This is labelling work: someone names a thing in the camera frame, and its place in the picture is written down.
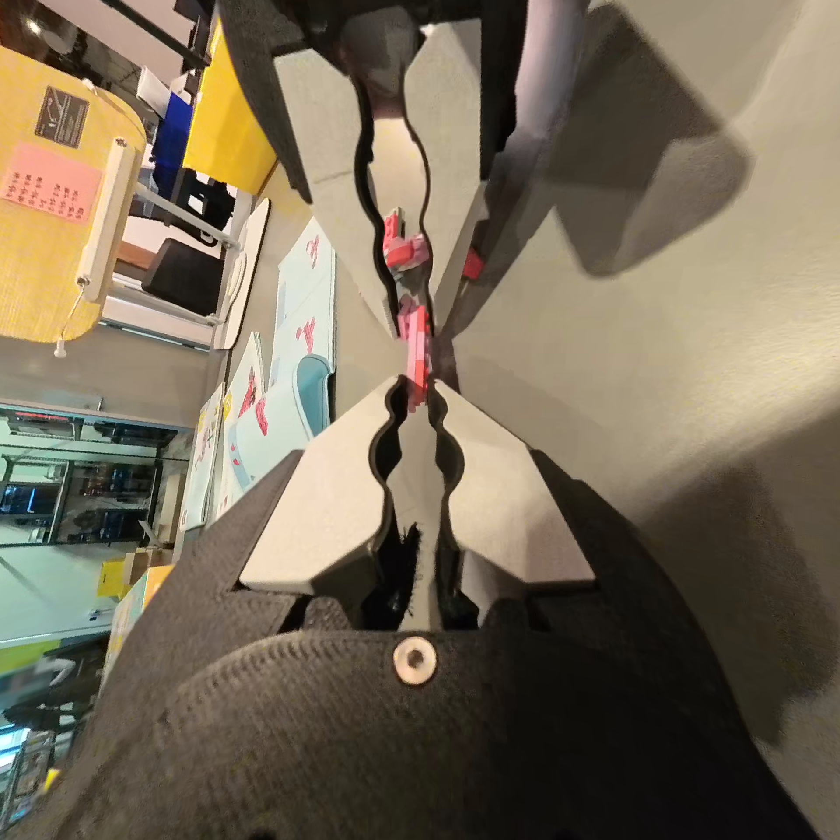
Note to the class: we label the open instruction booklet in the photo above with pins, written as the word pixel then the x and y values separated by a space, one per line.
pixel 308 295

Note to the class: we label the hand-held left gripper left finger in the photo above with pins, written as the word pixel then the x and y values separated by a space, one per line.
pixel 315 512

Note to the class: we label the yellow plastic bin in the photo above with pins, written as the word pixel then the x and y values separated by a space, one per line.
pixel 223 118

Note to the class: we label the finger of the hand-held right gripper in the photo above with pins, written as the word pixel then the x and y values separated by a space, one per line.
pixel 321 131
pixel 453 131

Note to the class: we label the small yellow crate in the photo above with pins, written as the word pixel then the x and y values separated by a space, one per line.
pixel 111 577

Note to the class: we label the orange toy brick box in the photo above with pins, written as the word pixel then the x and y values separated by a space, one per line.
pixel 124 610

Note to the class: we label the cardboard box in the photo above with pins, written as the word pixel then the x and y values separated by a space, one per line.
pixel 151 561

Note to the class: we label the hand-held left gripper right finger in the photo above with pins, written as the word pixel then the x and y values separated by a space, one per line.
pixel 518 518

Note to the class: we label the wooden book stand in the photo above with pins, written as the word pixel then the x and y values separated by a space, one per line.
pixel 39 275

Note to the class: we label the black shelving rack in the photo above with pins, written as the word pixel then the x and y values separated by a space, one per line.
pixel 85 499

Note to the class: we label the red slope brick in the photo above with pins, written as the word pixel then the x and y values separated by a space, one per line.
pixel 472 266

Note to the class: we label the blue plastic bin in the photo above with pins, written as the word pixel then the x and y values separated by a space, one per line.
pixel 174 131

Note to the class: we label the pink plate brick assembly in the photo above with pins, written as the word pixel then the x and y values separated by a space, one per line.
pixel 417 354

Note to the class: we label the flamingo cover instruction booklet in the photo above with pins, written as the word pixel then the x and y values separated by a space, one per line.
pixel 203 459

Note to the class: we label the pink red grey brick model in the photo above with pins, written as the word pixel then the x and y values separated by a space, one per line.
pixel 400 253

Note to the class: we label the pink sticky note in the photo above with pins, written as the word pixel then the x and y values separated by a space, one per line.
pixel 52 180

